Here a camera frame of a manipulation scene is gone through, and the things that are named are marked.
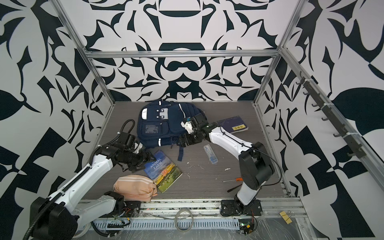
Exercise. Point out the orange handled screwdriver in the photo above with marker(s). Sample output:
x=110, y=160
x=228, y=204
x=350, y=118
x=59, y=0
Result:
x=233, y=180

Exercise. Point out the Animal Farm colourful book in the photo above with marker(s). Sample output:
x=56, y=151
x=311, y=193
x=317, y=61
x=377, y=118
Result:
x=163, y=171

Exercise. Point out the black wall hook rail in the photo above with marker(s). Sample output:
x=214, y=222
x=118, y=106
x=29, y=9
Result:
x=334, y=116

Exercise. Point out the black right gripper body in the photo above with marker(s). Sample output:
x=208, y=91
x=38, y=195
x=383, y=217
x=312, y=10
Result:
x=194, y=138

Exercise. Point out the black handled screwdriver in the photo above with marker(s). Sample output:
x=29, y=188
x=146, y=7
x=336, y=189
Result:
x=234, y=188

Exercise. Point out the dark blue book yellow label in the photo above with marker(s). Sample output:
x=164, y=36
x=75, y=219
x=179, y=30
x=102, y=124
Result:
x=233, y=124

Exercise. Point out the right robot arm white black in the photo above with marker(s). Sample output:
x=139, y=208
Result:
x=256, y=166

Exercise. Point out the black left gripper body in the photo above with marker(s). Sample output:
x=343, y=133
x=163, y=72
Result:
x=134, y=158

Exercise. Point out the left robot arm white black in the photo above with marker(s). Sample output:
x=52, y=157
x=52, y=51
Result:
x=57, y=216

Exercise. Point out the pink striped pencil pouch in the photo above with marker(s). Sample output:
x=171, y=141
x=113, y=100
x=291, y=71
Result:
x=136, y=188

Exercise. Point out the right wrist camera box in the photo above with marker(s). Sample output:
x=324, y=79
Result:
x=188, y=125

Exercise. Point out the clear plastic pencil case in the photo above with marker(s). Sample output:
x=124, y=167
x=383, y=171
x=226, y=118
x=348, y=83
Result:
x=211, y=155

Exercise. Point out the navy blue student backpack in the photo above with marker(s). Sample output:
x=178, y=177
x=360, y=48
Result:
x=161, y=123

